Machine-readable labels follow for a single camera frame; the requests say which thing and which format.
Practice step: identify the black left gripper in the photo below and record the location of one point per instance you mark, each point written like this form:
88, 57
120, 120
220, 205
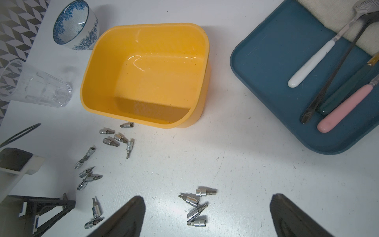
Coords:
20, 214

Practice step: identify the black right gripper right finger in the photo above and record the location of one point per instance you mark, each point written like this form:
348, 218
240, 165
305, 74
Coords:
290, 221

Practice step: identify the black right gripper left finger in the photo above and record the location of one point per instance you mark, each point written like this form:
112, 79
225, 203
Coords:
126, 222

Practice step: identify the silver socket bit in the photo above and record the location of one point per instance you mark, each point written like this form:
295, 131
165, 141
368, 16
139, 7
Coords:
204, 192
106, 131
81, 162
197, 223
127, 125
129, 148
96, 211
120, 138
196, 212
189, 200
91, 151
82, 185
86, 172
92, 177
93, 223
110, 142

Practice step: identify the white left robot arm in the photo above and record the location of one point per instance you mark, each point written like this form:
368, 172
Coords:
15, 164

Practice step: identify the yellow plastic storage box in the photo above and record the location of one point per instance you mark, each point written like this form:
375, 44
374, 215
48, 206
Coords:
153, 74

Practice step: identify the clear drinking glass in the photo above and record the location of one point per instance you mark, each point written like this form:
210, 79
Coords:
24, 83

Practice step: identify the teal plastic tray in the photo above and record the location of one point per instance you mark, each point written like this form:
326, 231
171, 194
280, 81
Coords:
268, 57

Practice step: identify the blue patterned ceramic bowl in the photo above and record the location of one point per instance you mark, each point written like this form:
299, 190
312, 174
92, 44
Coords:
76, 27

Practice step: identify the beige cloth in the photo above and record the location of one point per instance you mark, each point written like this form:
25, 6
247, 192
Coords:
335, 14

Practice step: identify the black long spoon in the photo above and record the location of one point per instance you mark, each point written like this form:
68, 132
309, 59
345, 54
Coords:
311, 109

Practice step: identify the pink handled silver spoon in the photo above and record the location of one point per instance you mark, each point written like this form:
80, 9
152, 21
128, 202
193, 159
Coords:
338, 114

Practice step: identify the gold spoon green handle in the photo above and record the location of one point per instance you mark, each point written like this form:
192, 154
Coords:
343, 91

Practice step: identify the white handled silver spoon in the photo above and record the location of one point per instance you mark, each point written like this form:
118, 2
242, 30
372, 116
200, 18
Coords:
361, 8

